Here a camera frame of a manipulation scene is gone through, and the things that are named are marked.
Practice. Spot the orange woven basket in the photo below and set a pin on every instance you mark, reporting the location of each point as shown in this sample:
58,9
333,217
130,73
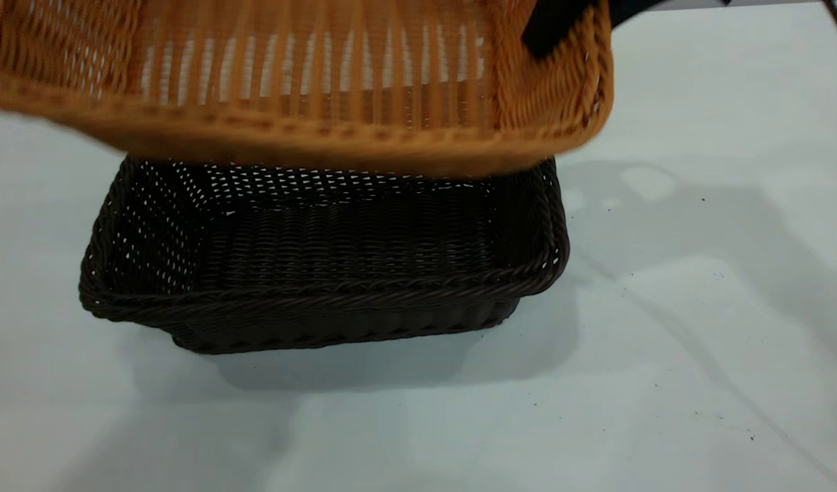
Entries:
288,147

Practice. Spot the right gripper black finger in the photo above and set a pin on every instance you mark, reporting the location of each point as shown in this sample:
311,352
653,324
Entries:
626,8
555,24

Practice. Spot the black woven basket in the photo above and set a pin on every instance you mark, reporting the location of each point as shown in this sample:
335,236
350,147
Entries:
322,314

